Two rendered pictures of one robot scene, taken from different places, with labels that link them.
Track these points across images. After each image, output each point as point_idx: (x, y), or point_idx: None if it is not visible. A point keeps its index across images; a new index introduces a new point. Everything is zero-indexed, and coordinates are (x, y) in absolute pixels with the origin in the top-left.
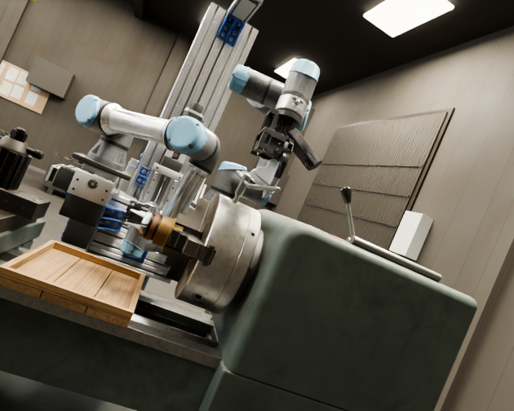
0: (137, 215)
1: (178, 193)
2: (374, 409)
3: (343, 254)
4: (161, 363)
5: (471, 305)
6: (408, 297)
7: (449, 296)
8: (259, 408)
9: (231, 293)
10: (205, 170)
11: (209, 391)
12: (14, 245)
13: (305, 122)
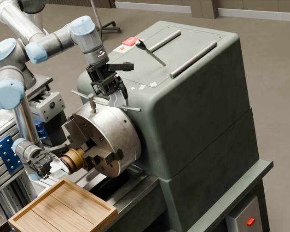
0: (48, 167)
1: (22, 118)
2: (228, 123)
3: (176, 89)
4: (140, 206)
5: (236, 39)
6: (211, 70)
7: (226, 48)
8: (189, 176)
9: (139, 153)
10: (24, 90)
11: (165, 193)
12: None
13: None
